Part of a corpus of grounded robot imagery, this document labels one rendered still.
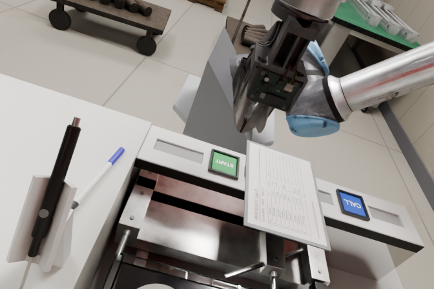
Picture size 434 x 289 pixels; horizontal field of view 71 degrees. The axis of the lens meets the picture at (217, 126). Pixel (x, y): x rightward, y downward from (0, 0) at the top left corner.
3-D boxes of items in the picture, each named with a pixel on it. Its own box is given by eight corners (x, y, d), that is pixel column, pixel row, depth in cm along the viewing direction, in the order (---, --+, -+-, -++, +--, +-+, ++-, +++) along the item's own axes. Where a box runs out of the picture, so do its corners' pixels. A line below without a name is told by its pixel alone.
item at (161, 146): (378, 280, 65) (426, 246, 57) (124, 207, 59) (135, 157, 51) (365, 241, 72) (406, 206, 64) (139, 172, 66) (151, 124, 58)
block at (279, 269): (278, 278, 51) (286, 269, 49) (259, 273, 51) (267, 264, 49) (276, 236, 57) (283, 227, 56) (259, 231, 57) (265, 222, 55)
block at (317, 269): (321, 290, 52) (331, 282, 50) (303, 285, 52) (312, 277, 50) (314, 248, 58) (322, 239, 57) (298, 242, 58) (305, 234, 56)
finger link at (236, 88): (224, 100, 48) (245, 49, 42) (225, 95, 49) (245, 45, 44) (252, 110, 48) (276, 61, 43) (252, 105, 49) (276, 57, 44)
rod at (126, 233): (121, 260, 44) (123, 256, 44) (112, 258, 44) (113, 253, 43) (132, 233, 48) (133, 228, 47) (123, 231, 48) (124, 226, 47)
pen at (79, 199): (69, 213, 38) (125, 148, 49) (62, 210, 38) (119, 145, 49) (68, 218, 39) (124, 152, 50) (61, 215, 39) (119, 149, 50)
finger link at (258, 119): (238, 149, 47) (262, 102, 42) (240, 127, 52) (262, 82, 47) (257, 155, 48) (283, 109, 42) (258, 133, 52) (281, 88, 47)
